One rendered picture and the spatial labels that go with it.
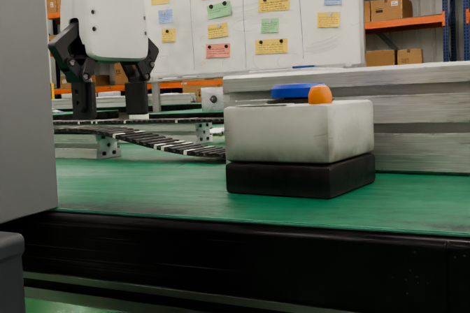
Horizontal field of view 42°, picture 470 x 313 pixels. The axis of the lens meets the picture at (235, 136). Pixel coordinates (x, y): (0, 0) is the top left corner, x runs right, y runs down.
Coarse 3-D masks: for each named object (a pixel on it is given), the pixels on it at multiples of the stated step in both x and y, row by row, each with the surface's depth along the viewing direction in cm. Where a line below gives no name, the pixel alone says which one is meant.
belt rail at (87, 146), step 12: (60, 144) 74; (72, 144) 73; (84, 144) 72; (96, 144) 71; (108, 144) 72; (60, 156) 74; (72, 156) 73; (84, 156) 71; (96, 156) 70; (108, 156) 72
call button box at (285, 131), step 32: (256, 128) 41; (288, 128) 39; (320, 128) 38; (352, 128) 41; (256, 160) 41; (288, 160) 39; (320, 160) 38; (352, 160) 41; (256, 192) 41; (288, 192) 40; (320, 192) 38
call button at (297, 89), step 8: (272, 88) 43; (280, 88) 42; (288, 88) 41; (296, 88) 41; (304, 88) 41; (272, 96) 43; (280, 96) 42; (288, 96) 41; (296, 96) 41; (304, 96) 42
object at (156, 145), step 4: (164, 140) 68; (168, 140) 68; (172, 140) 68; (176, 140) 69; (180, 140) 68; (184, 140) 69; (148, 144) 65; (152, 144) 65; (156, 144) 65; (160, 144) 65; (164, 144) 66; (168, 144) 66; (172, 144) 67; (152, 148) 65; (156, 148) 65
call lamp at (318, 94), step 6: (312, 90) 39; (318, 90) 38; (324, 90) 38; (312, 96) 38; (318, 96) 38; (324, 96) 38; (330, 96) 38; (312, 102) 38; (318, 102) 38; (324, 102) 38; (330, 102) 38
